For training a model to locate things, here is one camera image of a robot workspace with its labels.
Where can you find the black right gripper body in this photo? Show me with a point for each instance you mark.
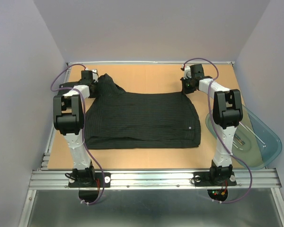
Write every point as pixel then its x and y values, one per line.
pixel 187 85

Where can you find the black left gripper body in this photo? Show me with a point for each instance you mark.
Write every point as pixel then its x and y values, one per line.
pixel 93 82

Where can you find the black pinstriped long sleeve shirt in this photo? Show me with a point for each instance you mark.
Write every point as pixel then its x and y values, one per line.
pixel 122 120

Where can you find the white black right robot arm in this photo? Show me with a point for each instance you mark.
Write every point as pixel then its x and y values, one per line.
pixel 225 116

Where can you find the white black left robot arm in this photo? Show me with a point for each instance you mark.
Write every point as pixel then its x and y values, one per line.
pixel 69 120

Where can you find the translucent blue plastic bin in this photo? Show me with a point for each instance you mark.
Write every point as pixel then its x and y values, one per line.
pixel 254 143

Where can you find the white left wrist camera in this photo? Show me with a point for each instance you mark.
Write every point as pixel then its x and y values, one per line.
pixel 95 74

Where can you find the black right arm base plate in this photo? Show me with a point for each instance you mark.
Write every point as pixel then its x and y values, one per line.
pixel 206 179

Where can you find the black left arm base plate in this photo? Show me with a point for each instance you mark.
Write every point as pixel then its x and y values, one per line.
pixel 95 181

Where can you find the aluminium table frame rail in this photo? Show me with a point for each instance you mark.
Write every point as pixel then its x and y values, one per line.
pixel 150 188

